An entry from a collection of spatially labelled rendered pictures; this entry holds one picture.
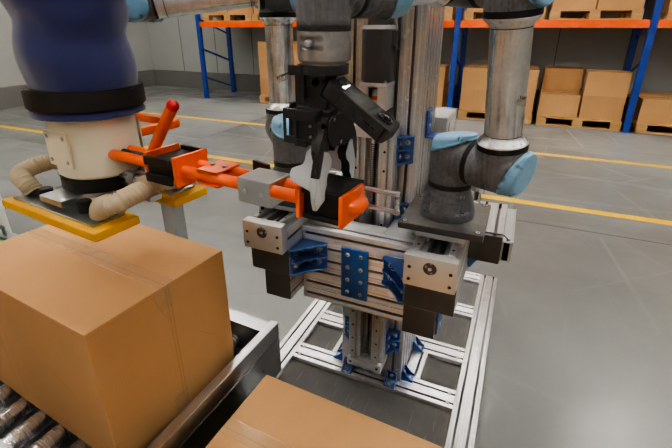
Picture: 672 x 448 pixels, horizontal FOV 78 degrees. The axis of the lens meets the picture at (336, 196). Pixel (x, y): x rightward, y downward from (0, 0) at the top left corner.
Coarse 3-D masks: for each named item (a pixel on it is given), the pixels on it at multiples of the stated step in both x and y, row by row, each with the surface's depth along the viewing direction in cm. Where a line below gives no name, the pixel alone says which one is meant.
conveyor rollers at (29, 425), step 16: (0, 384) 127; (0, 400) 120; (0, 416) 113; (16, 416) 115; (32, 416) 113; (48, 416) 114; (0, 432) 112; (16, 432) 109; (32, 432) 111; (48, 432) 109; (64, 432) 110
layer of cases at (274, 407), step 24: (264, 384) 124; (288, 384) 124; (240, 408) 116; (264, 408) 116; (288, 408) 116; (312, 408) 116; (336, 408) 116; (240, 432) 109; (264, 432) 109; (288, 432) 109; (312, 432) 109; (336, 432) 109; (360, 432) 109; (384, 432) 109
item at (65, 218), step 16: (16, 208) 91; (32, 208) 89; (48, 208) 88; (64, 208) 88; (80, 208) 85; (64, 224) 83; (80, 224) 82; (96, 224) 81; (112, 224) 82; (128, 224) 84; (96, 240) 79
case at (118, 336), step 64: (0, 256) 114; (64, 256) 114; (128, 256) 114; (192, 256) 114; (0, 320) 106; (64, 320) 89; (128, 320) 93; (192, 320) 111; (64, 384) 99; (128, 384) 97; (192, 384) 116
